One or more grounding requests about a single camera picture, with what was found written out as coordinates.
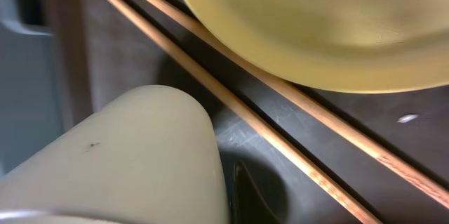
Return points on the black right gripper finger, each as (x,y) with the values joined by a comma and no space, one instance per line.
(248,205)

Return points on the white cup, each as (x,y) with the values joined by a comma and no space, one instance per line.
(150,156)

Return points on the grey dishwasher rack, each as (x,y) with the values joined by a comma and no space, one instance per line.
(31,116)

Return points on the upper wooden chopstick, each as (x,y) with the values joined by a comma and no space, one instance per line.
(315,109)

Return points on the wooden chopstick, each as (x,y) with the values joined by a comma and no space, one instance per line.
(273,137)
(315,109)

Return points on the yellow plate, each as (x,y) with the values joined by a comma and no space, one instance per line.
(351,46)

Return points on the lower wooden chopstick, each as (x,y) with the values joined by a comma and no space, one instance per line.
(273,137)

